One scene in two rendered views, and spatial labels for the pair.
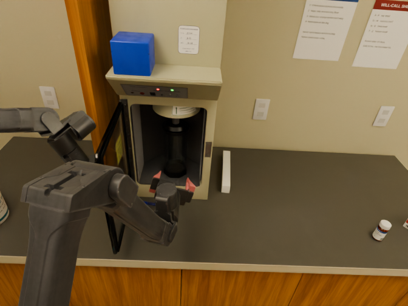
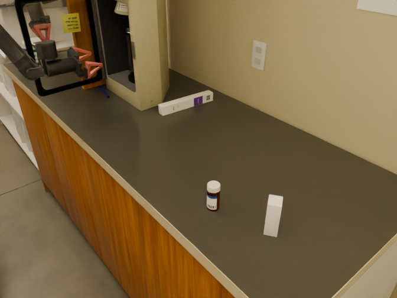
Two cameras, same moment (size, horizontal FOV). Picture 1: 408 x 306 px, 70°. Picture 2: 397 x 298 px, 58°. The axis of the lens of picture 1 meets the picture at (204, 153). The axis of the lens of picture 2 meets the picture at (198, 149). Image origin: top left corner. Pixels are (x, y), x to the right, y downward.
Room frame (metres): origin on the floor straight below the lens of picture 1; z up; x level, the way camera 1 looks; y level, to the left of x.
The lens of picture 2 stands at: (0.25, -1.29, 1.64)
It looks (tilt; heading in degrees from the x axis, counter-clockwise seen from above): 33 degrees down; 53
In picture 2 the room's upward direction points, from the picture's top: straight up
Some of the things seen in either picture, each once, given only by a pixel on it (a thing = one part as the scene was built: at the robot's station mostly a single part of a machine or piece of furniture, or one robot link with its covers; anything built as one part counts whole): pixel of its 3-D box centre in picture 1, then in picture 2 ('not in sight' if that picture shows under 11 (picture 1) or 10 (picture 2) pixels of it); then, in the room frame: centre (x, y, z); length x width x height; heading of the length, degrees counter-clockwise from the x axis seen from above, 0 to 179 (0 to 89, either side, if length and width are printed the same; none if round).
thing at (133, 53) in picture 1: (134, 53); not in sight; (0.80, 0.22, 1.56); 0.10 x 0.10 x 0.09; 3
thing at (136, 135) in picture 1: (172, 131); (140, 38); (0.99, 0.14, 1.19); 0.26 x 0.24 x 0.35; 93
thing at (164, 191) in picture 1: (162, 212); (41, 58); (0.55, 0.10, 1.20); 0.12 x 0.09 x 0.11; 167
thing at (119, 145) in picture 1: (118, 178); (63, 44); (0.69, 0.27, 1.19); 0.30 x 0.01 x 0.40; 4
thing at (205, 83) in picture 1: (166, 87); not in sight; (0.81, 0.13, 1.46); 0.32 x 0.11 x 0.10; 93
